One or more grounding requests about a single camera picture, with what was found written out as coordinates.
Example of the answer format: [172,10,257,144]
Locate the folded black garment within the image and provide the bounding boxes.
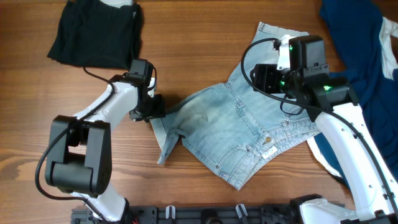
[47,0,143,69]

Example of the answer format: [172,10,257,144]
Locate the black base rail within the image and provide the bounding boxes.
[70,203,346,224]

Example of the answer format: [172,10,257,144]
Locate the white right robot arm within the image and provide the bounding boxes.
[244,63,397,223]

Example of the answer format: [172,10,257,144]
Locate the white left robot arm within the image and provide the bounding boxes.
[35,74,164,223]

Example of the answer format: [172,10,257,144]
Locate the blue and white shirt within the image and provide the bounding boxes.
[320,0,397,177]

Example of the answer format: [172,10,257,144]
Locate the light blue denim shorts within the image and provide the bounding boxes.
[151,41,319,190]

